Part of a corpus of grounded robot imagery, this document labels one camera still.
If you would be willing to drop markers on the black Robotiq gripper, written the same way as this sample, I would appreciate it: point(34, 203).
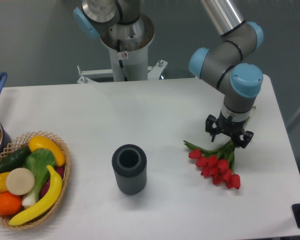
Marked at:
point(226, 126)

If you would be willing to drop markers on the red tulip bouquet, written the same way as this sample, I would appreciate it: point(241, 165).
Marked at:
point(217, 164)

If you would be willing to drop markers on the dark grey ribbed vase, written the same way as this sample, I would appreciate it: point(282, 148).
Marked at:
point(129, 163)

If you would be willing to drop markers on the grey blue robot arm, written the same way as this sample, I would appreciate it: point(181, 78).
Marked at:
point(223, 67)

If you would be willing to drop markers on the dark red vegetable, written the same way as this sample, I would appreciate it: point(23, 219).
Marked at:
point(60, 170)

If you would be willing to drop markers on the yellow squash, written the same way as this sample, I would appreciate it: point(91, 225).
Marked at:
point(42, 142)

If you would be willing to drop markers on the yellow banana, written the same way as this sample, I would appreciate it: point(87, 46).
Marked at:
point(44, 204)

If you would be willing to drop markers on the green bok choy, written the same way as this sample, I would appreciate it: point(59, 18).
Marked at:
point(37, 163)

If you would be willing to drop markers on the woven wicker basket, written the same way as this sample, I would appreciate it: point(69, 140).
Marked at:
point(20, 142)

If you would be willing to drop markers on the green cucumber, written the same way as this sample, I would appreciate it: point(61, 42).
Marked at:
point(14, 160)

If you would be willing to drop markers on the beige round disc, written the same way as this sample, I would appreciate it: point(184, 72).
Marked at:
point(20, 181)

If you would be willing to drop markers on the orange fruit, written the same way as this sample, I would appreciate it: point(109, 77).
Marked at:
point(10, 204)

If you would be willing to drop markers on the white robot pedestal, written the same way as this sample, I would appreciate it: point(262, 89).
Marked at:
point(128, 50)

